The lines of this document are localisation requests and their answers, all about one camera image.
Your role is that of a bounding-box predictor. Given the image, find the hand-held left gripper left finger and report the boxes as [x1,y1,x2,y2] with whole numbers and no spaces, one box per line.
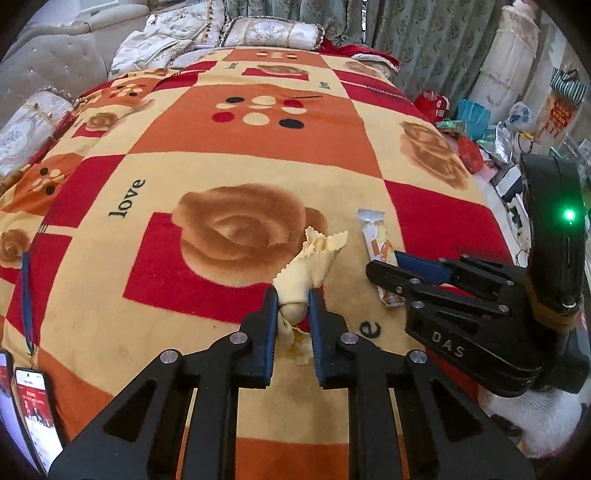
[48,287,280,480]

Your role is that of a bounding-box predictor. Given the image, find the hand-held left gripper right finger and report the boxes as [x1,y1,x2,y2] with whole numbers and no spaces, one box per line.
[308,287,548,480]

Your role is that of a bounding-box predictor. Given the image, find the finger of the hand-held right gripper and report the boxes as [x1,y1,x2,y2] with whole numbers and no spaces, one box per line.
[394,250,527,296]
[366,260,509,317]

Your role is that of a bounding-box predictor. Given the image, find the orange and white snack wrapper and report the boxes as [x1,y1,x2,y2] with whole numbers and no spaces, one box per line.
[358,209,406,309]

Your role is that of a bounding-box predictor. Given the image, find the yellow cloth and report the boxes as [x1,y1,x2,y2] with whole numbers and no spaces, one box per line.
[273,226,349,367]

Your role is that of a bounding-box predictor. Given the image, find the red plastic bag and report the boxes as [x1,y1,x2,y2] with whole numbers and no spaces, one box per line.
[455,136,485,175]

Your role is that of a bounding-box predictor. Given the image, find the person's fluffy clothing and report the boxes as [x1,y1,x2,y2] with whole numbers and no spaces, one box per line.
[478,383,585,460]

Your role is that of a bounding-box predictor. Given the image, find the silver foil bag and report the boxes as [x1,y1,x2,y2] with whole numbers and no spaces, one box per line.
[492,124,514,164]

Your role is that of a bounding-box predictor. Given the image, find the blue gift bag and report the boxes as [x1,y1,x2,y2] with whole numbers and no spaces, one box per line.
[457,99,491,139]

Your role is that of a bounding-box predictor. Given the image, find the red gift bag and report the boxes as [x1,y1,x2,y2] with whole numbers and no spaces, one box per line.
[413,89,451,123]

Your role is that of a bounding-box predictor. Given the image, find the white plastic bag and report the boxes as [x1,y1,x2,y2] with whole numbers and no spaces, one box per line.
[505,102,536,139]

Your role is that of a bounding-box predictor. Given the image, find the striped bag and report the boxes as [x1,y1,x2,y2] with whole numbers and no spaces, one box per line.
[549,68,587,104]

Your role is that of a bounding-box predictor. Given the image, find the white lace cover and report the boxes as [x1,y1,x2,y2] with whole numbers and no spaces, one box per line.
[480,0,541,130]

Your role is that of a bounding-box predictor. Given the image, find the green patterned curtain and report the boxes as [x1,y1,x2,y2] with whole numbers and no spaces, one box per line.
[222,0,509,121]

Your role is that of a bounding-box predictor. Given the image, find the red folded blanket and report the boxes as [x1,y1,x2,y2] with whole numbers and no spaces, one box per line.
[318,37,402,75]

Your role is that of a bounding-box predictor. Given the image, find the red and yellow printed blanket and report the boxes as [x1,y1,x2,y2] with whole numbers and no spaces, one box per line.
[0,46,515,480]

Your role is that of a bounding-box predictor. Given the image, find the smartphone with red screen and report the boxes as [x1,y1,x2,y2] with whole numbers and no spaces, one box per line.
[0,351,40,472]
[13,367,64,462]

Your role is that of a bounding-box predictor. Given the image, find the white embroidered pillow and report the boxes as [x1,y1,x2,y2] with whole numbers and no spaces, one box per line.
[0,88,77,185]
[224,16,326,51]
[143,0,227,47]

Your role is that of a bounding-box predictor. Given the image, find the white folded quilt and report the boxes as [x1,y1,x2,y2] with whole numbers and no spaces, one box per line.
[108,31,195,77]

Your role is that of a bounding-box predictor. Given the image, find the grey tufted sofa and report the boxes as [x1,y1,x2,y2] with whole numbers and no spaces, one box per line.
[0,0,153,107]

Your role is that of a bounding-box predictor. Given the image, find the red wall poster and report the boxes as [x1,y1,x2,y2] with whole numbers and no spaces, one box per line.
[542,90,575,137]

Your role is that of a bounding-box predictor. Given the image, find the blue lanyard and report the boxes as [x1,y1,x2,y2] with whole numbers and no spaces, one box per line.
[21,251,37,356]

